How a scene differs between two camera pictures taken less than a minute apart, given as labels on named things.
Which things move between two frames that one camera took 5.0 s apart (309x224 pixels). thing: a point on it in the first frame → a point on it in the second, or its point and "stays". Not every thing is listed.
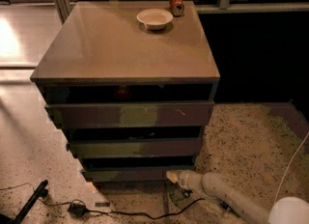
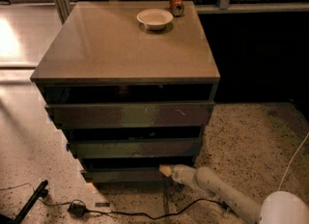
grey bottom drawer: (127, 175) stays
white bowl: (154, 18) stays
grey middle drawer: (136, 148) stays
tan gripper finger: (173, 176) → (166, 169)
